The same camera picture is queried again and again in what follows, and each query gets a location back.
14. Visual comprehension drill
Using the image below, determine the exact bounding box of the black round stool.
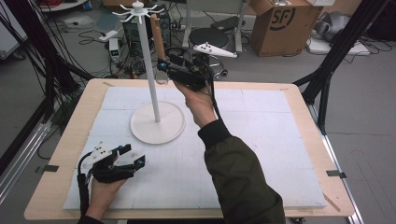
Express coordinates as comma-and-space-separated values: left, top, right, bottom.
188, 27, 230, 79

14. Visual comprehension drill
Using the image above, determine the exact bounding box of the black frame stand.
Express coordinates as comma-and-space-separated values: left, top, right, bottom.
0, 0, 95, 124
292, 0, 392, 135

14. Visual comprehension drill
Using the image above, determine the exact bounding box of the black tape strip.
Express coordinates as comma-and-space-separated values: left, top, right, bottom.
42, 164, 60, 174
326, 169, 347, 179

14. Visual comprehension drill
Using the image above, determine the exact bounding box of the grey bag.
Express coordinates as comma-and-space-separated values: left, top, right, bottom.
313, 11, 352, 42

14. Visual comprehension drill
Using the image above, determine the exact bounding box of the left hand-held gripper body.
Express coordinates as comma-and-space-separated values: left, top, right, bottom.
81, 142, 138, 184

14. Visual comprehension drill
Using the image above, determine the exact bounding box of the white hook rack stand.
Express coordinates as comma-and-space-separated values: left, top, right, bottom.
111, 0, 187, 146

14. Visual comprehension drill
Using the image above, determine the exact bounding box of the white flat board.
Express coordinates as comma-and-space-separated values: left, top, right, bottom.
305, 36, 372, 57

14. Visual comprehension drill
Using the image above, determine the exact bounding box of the cardboard box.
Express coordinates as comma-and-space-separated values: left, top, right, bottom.
249, 0, 325, 58

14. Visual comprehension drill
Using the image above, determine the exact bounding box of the person's right hand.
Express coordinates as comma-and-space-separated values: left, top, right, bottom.
173, 80, 219, 129

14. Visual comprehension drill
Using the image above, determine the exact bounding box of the aluminium rail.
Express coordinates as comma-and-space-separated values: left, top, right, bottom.
306, 104, 366, 224
0, 120, 53, 204

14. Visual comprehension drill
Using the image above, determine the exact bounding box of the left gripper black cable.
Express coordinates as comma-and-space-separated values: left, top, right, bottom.
77, 151, 95, 217

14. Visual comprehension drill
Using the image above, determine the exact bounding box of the person's left hand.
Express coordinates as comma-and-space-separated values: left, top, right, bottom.
84, 178, 127, 220

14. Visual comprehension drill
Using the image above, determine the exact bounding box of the white device with display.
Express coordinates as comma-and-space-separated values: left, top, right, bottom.
108, 37, 121, 63

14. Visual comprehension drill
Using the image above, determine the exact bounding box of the white power strip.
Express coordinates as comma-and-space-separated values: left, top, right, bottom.
98, 29, 119, 43

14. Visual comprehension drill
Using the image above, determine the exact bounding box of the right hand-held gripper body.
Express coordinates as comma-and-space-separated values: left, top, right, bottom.
167, 42, 238, 92

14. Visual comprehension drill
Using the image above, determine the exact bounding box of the black computer tower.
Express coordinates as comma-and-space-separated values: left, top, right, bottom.
122, 11, 173, 51

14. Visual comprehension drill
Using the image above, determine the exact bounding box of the white foam mat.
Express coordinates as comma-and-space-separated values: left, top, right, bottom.
62, 86, 328, 210

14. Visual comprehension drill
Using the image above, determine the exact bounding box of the wooden handled mesh strainer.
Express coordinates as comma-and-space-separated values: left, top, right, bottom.
150, 13, 171, 86

